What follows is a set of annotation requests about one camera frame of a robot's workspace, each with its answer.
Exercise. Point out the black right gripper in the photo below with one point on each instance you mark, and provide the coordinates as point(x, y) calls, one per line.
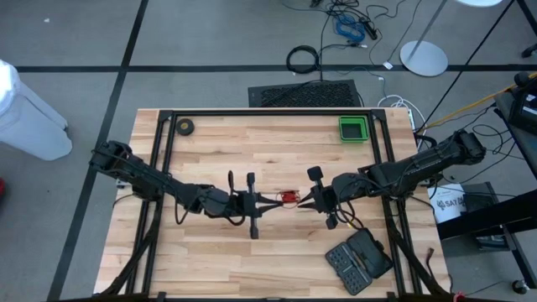
point(327, 199)

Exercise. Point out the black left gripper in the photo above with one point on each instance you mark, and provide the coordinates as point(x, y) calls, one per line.
point(251, 203)

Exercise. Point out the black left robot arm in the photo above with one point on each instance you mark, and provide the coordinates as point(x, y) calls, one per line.
point(147, 180)

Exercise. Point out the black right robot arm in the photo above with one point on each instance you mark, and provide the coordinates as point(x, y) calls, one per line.
point(419, 164)

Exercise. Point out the black screwdriver bit case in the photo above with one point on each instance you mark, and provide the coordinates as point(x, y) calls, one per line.
point(356, 262)

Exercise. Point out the green plastic tray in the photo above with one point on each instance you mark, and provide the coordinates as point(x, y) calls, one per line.
point(353, 131)

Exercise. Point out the black floor mat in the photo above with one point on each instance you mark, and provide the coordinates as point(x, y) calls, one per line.
point(306, 94)

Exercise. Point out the black tape roll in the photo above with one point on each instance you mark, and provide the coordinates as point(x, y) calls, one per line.
point(179, 128)

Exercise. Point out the black control box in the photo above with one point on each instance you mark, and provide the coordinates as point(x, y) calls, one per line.
point(480, 197)

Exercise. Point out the black power strip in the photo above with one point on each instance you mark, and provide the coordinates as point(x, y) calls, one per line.
point(369, 28)

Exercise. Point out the black equipment cart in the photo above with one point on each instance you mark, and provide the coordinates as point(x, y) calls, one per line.
point(524, 109)

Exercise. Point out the white plastic bin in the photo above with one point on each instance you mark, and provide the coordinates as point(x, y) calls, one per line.
point(29, 126)

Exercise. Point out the black desk frame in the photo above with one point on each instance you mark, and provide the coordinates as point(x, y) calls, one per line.
point(482, 220)

